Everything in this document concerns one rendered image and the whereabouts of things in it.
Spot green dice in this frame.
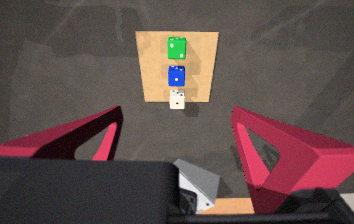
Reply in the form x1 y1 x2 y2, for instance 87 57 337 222
167 37 187 60

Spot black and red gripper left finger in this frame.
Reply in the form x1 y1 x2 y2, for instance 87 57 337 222
0 106 123 160

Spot blue dice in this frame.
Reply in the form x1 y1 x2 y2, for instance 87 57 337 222
168 66 185 87

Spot tan flat mat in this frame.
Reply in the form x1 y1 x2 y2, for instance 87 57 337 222
136 31 219 102

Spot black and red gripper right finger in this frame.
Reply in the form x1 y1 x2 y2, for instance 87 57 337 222
231 106 354 213

